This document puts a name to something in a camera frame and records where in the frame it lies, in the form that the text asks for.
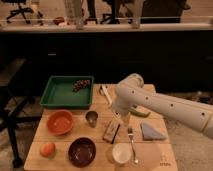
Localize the dark maroon bowl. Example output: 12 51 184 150
68 137 96 168

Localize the small white bowl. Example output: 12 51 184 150
112 143 131 164

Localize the small metal cup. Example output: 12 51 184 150
85 111 98 128

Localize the blue folded cloth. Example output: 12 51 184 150
140 122 167 141

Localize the bunch of dark grapes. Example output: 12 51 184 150
73 79 90 92

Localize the green plastic tray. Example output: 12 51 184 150
40 76 94 109

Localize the red orange bowl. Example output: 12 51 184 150
46 110 73 135

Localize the silver metal fork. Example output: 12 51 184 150
127 126 139 164

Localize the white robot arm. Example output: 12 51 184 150
112 73 213 139

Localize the black office chair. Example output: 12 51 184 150
0 0 35 24

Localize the orange peach fruit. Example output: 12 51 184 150
40 142 55 157

